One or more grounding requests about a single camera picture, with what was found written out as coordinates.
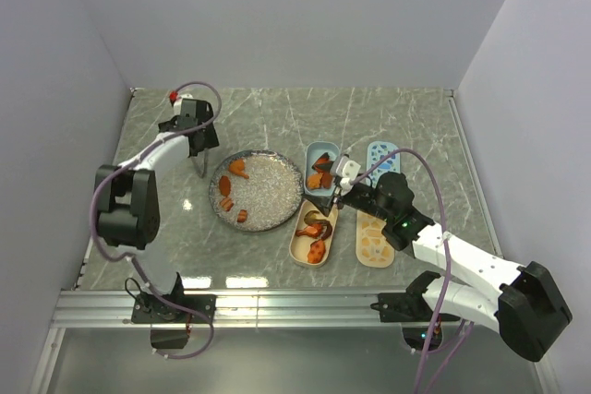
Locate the purple cable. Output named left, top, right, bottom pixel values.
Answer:
left=88, top=80, right=223, bottom=361
left=350, top=148, right=476, bottom=394

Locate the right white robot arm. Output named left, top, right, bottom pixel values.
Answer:
left=309, top=155, right=573, bottom=362

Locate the beige patterned lid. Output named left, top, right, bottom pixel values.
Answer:
left=356, top=211, right=395, bottom=269

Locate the aluminium frame rail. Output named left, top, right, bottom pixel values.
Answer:
left=50, top=288, right=400, bottom=328

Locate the orange oval nugget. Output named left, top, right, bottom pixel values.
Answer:
left=218, top=175, right=232, bottom=197

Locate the beige lunch box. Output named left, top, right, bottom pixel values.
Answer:
left=289, top=200, right=339, bottom=268

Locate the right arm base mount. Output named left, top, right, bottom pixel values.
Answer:
left=370, top=271, right=441, bottom=351

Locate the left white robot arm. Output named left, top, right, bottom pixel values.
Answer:
left=90, top=90, right=221, bottom=322

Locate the blue lunch box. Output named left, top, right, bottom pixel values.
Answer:
left=304, top=141, right=341, bottom=196

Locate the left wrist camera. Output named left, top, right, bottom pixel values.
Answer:
left=168, top=90, right=194, bottom=112

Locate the orange fried cutlet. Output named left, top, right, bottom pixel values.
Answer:
left=307, top=173, right=323, bottom=190

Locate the speckled round plate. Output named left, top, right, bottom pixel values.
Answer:
left=209, top=149, right=304, bottom=233

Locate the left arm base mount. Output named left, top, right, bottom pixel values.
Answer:
left=124, top=276, right=217, bottom=356

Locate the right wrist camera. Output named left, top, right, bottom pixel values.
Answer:
left=331, top=155, right=361, bottom=194

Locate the dark glazed food piece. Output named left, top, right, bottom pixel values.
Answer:
left=304, top=210, right=327, bottom=225

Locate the orange crab claw piece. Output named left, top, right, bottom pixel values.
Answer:
left=312, top=157, right=333, bottom=173

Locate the orange drumstick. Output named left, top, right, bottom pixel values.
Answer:
left=295, top=223, right=324, bottom=239

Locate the bacon piece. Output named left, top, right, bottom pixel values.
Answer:
left=236, top=209, right=247, bottom=223
left=220, top=197, right=234, bottom=211

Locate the blue patterned lid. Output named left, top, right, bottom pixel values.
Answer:
left=365, top=140, right=401, bottom=186

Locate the red-brown meat slab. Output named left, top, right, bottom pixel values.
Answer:
left=321, top=172, right=333, bottom=189

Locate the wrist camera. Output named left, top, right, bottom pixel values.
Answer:
left=168, top=90, right=194, bottom=112
left=331, top=155, right=361, bottom=194

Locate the spotted orange food piece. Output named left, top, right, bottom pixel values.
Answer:
left=307, top=239, right=326, bottom=264

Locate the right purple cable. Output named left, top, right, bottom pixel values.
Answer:
left=350, top=148, right=476, bottom=394

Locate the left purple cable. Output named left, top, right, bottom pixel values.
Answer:
left=88, top=80, right=223, bottom=361

